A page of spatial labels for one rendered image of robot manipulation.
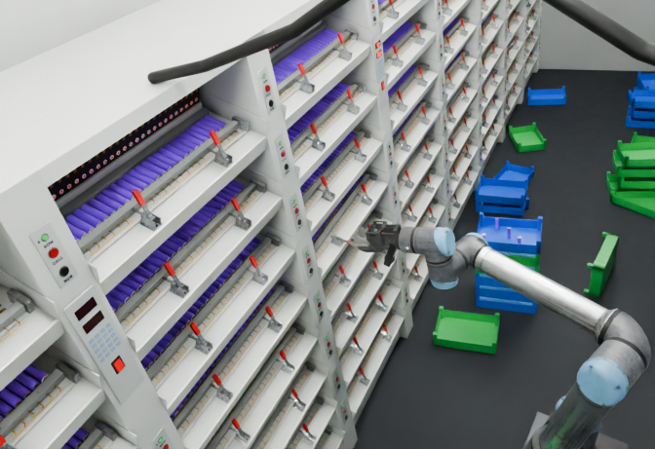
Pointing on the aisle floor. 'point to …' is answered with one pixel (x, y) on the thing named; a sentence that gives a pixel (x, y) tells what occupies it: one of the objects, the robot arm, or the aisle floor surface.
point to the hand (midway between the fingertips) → (353, 242)
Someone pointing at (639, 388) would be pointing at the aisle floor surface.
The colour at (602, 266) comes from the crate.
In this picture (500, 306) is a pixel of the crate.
